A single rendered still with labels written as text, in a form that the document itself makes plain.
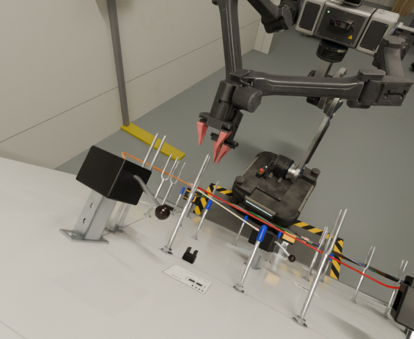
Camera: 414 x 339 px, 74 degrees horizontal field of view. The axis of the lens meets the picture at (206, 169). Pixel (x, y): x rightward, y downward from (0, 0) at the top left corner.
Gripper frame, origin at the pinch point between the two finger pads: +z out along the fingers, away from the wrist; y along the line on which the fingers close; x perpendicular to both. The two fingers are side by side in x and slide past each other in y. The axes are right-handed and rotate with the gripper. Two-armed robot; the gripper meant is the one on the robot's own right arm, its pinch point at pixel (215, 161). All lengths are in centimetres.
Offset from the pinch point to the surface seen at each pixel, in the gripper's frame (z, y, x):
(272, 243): 9, 26, -47
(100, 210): 7, 7, -76
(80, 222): 9, 6, -76
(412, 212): -21, 145, 184
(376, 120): -119, 110, 287
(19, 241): 9, 6, -83
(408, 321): 6, 39, -68
